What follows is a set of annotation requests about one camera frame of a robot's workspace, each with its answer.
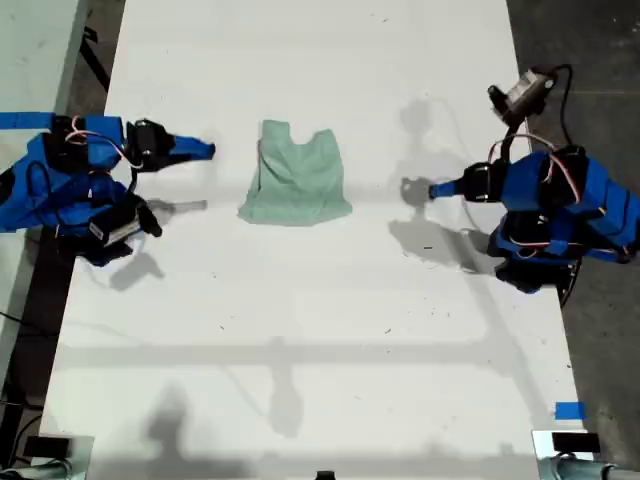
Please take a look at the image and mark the pale green T-shirt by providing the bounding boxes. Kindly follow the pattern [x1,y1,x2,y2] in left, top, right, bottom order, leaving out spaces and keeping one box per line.
[236,118,354,229]

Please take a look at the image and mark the black stand leg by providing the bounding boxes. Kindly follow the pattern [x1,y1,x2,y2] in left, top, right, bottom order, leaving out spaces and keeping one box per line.
[81,27,112,94]

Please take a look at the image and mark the shiny metal plate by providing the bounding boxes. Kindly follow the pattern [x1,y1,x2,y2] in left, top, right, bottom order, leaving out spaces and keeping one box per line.
[37,433,96,480]
[531,428,596,480]

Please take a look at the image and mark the small black box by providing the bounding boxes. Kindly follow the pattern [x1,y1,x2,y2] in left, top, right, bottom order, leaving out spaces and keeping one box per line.
[551,432,601,454]
[23,436,71,457]

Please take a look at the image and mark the black base cable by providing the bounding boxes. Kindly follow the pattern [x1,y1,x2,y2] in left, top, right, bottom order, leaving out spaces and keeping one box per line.
[558,257,585,307]

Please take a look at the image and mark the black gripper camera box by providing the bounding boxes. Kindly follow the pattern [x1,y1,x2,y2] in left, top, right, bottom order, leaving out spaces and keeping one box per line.
[88,207,144,247]
[487,67,557,125]

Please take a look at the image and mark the grey metal pipe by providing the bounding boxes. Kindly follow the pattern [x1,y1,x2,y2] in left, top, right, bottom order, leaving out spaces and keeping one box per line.
[554,457,640,480]
[9,459,74,480]

